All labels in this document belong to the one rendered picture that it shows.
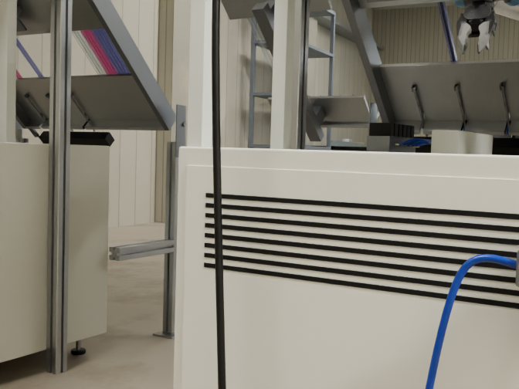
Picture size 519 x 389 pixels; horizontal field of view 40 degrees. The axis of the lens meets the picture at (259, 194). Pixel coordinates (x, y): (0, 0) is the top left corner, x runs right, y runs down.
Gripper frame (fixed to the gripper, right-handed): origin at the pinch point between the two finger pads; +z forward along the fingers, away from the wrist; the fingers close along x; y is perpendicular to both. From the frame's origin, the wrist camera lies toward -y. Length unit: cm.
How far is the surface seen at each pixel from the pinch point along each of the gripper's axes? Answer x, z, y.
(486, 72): -7.7, 13.8, -8.1
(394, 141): 1, 47, -32
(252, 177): 7, 75, -70
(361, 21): 19.0, 10.6, -26.6
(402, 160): -17, 72, -71
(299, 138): 21, 48, -36
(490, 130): -6.9, 21.1, 6.4
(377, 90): 19.4, 18.0, -7.7
